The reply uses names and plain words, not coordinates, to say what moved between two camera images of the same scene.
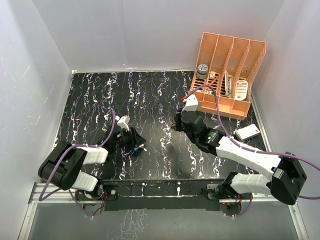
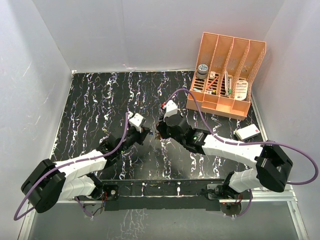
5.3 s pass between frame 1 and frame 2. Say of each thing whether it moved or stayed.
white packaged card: stayed
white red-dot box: stayed
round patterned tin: stayed
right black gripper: moved
